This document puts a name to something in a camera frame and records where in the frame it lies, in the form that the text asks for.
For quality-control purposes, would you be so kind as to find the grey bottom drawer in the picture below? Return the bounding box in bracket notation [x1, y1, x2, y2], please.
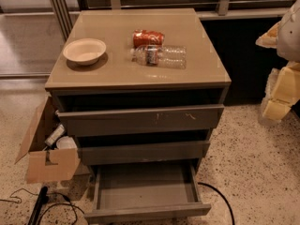
[84, 160, 211, 225]

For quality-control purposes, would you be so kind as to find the bottle in cardboard box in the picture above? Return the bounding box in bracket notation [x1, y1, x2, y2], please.
[45, 124, 66, 146]

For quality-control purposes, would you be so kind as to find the clear plastic water bottle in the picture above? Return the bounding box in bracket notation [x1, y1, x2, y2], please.
[130, 45, 187, 69]

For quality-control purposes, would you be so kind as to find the grey drawer cabinet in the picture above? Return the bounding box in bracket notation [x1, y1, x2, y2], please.
[44, 7, 233, 225]

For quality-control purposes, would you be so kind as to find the orange soda can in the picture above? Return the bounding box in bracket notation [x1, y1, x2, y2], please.
[132, 29, 165, 48]

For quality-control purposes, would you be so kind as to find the brown cardboard box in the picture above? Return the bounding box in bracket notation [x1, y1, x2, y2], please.
[15, 97, 89, 183]

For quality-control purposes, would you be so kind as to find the thin black cable left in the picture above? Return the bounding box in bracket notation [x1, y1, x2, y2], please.
[0, 187, 87, 225]

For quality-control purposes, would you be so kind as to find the grey middle drawer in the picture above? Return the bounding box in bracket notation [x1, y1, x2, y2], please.
[77, 129, 210, 165]

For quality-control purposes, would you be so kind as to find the beige paper bowl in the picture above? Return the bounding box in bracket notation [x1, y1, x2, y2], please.
[63, 38, 106, 66]

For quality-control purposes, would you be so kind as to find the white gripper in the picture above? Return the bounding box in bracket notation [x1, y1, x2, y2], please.
[255, 0, 300, 121]

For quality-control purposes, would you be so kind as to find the grey top drawer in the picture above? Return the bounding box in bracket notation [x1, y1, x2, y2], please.
[58, 89, 224, 137]

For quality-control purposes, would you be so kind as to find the grey drawer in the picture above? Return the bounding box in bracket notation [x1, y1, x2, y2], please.
[58, 89, 224, 137]
[84, 160, 211, 225]
[77, 129, 210, 165]

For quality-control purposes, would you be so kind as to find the black power strip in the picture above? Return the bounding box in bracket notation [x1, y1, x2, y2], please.
[27, 187, 49, 225]

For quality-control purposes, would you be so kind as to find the white cup in box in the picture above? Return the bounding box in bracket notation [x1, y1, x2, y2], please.
[56, 136, 77, 149]

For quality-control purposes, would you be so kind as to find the thick black cable right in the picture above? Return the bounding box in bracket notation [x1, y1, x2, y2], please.
[197, 181, 236, 225]

